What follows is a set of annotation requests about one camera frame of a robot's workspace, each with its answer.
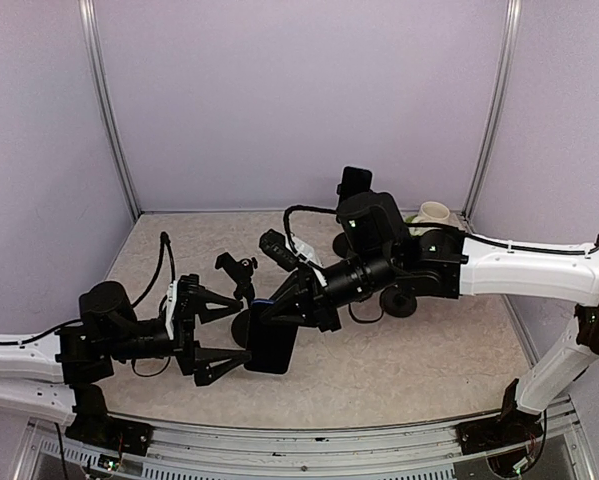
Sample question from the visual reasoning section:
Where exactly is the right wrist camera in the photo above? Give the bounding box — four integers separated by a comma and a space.
259, 229, 323, 272

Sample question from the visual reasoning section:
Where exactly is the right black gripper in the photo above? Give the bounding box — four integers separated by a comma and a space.
260, 245, 398, 331

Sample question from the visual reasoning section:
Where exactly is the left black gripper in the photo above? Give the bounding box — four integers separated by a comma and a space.
106, 286, 251, 386

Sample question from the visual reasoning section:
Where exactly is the front aluminium rail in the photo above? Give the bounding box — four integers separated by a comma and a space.
16, 394, 598, 480

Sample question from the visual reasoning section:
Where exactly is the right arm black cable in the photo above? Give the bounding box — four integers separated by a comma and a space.
283, 203, 599, 326

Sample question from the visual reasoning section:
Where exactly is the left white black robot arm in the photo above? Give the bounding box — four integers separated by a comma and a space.
0, 275, 251, 445

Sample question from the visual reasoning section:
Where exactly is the right aluminium frame post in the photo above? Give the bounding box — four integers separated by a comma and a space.
461, 0, 523, 225

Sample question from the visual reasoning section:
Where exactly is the green saucer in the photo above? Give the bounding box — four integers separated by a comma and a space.
405, 215, 458, 236

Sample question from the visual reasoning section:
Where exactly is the teal phone black screen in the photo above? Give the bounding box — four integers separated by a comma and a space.
337, 166, 373, 201

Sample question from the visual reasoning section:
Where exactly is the blue phone black screen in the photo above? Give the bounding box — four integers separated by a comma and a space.
244, 299, 298, 375

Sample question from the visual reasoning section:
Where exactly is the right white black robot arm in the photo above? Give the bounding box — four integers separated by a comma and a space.
247, 191, 599, 444

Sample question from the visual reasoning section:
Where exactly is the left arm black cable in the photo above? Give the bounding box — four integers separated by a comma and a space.
0, 230, 178, 379

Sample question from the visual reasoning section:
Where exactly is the black folding stand right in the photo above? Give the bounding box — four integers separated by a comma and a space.
379, 288, 417, 318

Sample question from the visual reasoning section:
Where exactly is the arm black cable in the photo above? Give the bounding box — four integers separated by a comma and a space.
0, 230, 178, 379
283, 203, 599, 326

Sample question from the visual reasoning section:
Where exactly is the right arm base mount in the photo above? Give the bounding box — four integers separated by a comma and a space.
456, 417, 543, 455

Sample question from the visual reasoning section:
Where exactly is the left aluminium frame post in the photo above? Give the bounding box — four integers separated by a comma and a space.
78, 0, 142, 223

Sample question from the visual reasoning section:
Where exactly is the aluminium frame post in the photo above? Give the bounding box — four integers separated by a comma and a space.
78, 0, 142, 223
461, 0, 523, 225

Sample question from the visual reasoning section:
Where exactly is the cream ceramic mug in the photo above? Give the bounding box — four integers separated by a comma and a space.
416, 201, 451, 218

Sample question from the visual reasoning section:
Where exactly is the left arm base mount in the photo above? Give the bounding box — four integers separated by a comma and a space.
65, 414, 153, 457

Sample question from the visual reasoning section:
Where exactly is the black pole phone stand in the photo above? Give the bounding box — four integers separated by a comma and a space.
215, 252, 258, 348
332, 181, 372, 258

